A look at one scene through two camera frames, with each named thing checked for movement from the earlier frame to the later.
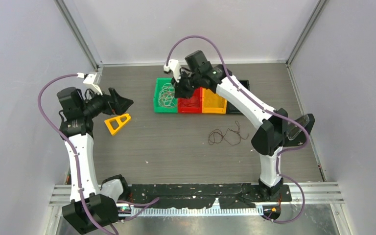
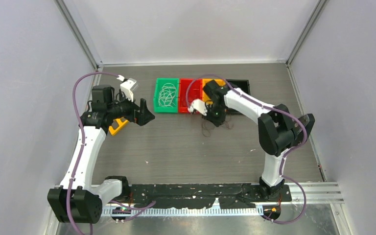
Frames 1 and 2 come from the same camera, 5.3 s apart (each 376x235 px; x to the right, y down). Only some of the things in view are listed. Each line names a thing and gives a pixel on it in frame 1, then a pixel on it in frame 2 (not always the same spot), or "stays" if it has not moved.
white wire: (166, 97) stays
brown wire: (231, 137) → (202, 129)
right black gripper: (180, 92) → (217, 121)
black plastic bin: (232, 108) stays
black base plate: (226, 196) stays
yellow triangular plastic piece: (120, 123) stays
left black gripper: (117, 105) → (140, 117)
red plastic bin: (192, 105) stays
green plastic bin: (164, 99) stays
